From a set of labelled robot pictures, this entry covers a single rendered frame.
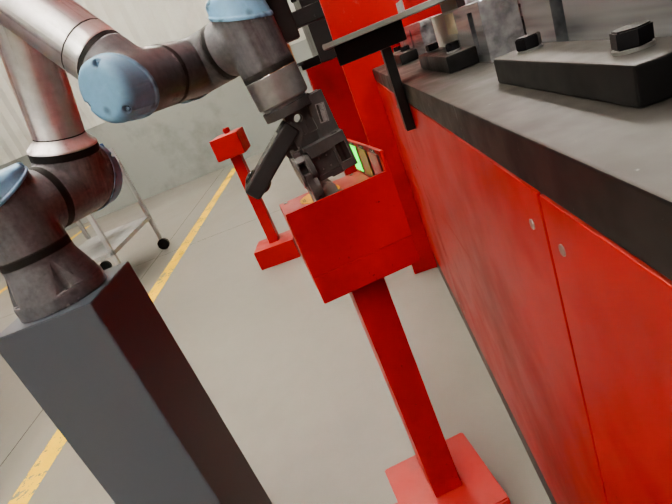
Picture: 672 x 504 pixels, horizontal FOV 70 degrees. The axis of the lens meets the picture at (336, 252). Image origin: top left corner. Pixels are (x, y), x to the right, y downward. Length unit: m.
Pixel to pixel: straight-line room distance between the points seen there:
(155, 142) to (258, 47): 7.64
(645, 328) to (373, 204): 0.45
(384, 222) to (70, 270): 0.52
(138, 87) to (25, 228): 0.38
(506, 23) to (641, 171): 0.62
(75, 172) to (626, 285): 0.85
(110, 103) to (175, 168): 7.67
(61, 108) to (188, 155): 7.26
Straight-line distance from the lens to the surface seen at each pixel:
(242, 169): 2.82
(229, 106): 7.97
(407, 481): 1.17
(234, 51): 0.68
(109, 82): 0.61
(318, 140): 0.69
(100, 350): 0.90
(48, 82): 0.95
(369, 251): 0.71
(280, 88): 0.66
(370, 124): 1.96
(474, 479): 1.13
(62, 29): 0.68
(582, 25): 0.57
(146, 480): 1.05
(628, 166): 0.30
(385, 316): 0.84
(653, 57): 0.39
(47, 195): 0.93
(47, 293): 0.90
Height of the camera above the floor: 0.98
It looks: 21 degrees down
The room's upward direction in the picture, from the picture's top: 22 degrees counter-clockwise
